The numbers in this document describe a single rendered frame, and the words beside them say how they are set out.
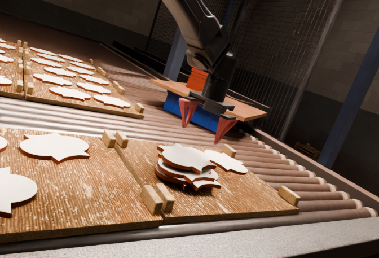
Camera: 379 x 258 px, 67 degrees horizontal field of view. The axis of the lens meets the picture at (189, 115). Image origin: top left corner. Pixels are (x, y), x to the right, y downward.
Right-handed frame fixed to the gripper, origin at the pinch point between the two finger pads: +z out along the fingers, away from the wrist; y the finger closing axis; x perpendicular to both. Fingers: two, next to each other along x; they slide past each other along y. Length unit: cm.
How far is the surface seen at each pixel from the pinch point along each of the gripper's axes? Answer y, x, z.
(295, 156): -13, -71, 12
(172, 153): 1.0, 8.2, 4.9
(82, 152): 14.8, 21.5, 9.4
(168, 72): 119, -141, 8
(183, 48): 116, -147, -15
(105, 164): 10.3, 18.4, 10.5
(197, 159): -3.5, 3.8, 5.0
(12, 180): 9.4, 38.4, 9.0
